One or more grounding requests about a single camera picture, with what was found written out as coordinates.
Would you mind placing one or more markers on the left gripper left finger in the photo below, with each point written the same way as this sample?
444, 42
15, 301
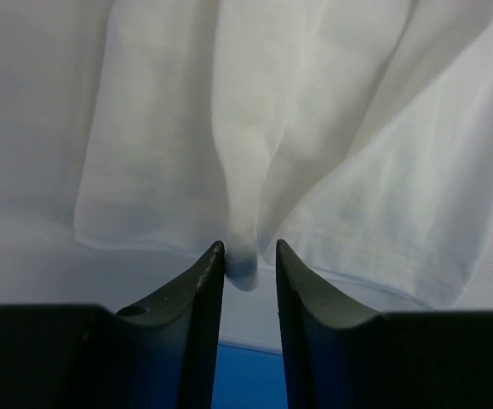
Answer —
158, 352

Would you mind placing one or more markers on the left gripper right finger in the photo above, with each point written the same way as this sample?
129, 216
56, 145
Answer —
339, 353

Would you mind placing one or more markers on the white t-shirt with robot print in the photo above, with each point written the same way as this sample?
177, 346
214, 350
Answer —
361, 132

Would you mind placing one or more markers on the blue plastic bin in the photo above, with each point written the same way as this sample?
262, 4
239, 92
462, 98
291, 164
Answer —
249, 377

